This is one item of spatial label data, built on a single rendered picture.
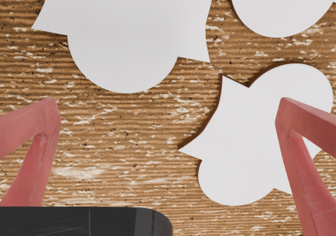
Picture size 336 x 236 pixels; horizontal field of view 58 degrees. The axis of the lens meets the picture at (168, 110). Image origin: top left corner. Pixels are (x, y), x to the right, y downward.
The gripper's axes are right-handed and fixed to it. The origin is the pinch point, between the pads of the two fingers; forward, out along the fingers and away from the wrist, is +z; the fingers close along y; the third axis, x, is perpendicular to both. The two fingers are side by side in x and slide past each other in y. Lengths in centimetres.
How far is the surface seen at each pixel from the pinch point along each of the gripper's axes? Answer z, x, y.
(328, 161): 10.8, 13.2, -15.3
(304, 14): 12.0, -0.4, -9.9
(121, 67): 10.1, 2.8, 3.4
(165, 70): 10.2, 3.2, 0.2
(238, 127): 10.1, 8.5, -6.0
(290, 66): 11.3, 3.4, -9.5
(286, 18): 11.9, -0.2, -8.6
